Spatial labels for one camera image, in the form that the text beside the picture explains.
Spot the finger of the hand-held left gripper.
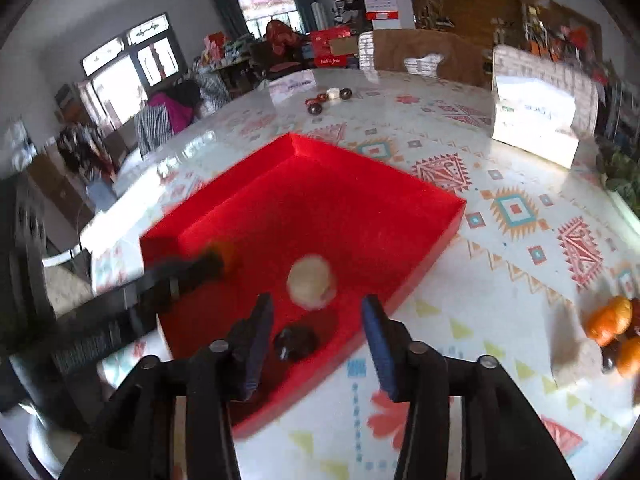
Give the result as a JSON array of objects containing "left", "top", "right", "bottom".
[{"left": 141, "top": 247, "right": 227, "bottom": 313}]

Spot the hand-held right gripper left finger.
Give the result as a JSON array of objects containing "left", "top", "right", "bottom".
[{"left": 60, "top": 294, "right": 275, "bottom": 480}]

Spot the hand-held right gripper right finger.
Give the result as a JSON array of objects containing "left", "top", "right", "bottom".
[{"left": 361, "top": 294, "right": 576, "bottom": 480}]

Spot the red shallow box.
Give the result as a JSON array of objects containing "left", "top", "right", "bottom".
[{"left": 139, "top": 132, "right": 467, "bottom": 440}]

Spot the square white sponge cake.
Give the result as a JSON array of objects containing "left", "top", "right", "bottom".
[{"left": 549, "top": 330, "right": 603, "bottom": 390}]

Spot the plaid cloth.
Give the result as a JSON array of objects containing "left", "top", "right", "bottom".
[{"left": 134, "top": 105, "right": 174, "bottom": 157}]

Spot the white paper sheet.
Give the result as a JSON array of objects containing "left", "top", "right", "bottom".
[{"left": 269, "top": 72, "right": 314, "bottom": 102}]

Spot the window with ornate panes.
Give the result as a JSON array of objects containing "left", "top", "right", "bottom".
[{"left": 81, "top": 12, "right": 180, "bottom": 95}]

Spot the red cloth bundle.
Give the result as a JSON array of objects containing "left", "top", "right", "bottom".
[{"left": 265, "top": 20, "right": 304, "bottom": 49}]

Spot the red gift box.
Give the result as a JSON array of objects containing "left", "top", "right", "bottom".
[{"left": 310, "top": 26, "right": 354, "bottom": 69}]

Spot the white tissue box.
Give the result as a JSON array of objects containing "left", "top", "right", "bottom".
[{"left": 491, "top": 77, "right": 581, "bottom": 169}]

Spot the curtained window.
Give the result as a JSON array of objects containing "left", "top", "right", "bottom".
[{"left": 234, "top": 0, "right": 302, "bottom": 37}]

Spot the chair with patterned cover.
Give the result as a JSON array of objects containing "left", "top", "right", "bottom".
[
  {"left": 358, "top": 31, "right": 447, "bottom": 78},
  {"left": 492, "top": 44, "right": 599, "bottom": 137}
]

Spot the green leafy plant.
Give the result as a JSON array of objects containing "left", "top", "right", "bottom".
[{"left": 597, "top": 147, "right": 640, "bottom": 206}]

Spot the brown jacket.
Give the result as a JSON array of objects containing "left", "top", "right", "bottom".
[{"left": 372, "top": 28, "right": 489, "bottom": 87}]

